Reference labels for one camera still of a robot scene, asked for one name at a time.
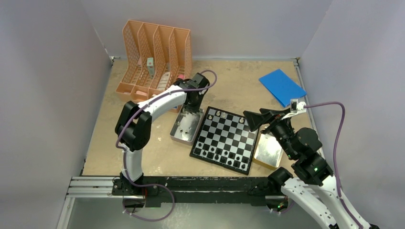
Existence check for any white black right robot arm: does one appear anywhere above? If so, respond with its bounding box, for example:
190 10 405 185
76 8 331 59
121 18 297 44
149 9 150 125
243 105 378 229

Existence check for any aluminium frame rail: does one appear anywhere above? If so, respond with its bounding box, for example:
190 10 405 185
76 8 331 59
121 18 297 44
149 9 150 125
57 177 145 229

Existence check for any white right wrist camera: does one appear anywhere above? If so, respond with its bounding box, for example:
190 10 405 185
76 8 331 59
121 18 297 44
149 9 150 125
281 99 307 120

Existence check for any blue notebook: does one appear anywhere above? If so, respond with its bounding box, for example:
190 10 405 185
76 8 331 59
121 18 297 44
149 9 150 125
259 69 307 107

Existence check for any green white small box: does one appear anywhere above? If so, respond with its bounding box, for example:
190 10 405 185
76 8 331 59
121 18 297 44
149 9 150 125
146 57 155 79

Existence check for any pink metal tin box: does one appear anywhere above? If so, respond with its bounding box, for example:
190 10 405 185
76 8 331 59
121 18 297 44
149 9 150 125
170 108 204 146

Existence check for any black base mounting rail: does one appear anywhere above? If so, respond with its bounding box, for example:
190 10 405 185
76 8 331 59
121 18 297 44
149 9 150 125
112 176 287 208

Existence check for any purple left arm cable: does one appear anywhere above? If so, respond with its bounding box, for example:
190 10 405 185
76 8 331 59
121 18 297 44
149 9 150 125
116 70 218 222

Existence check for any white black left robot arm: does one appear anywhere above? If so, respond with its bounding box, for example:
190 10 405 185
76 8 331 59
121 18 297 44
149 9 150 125
115 73 213 195

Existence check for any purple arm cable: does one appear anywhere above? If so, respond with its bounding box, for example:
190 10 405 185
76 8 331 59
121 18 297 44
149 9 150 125
116 70 218 222
302 102 364 229

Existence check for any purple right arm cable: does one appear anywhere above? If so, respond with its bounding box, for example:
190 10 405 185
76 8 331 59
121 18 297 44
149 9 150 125
302 102 364 229

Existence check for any orange plastic file organizer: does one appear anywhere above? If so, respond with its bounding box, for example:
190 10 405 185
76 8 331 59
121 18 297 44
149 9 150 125
116 20 192 102

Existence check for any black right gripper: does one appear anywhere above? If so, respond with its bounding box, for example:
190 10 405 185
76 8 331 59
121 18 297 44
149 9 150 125
242 107 297 158

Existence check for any black white chess board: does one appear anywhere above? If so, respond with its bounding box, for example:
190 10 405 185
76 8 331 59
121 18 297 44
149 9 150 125
189 106 259 175

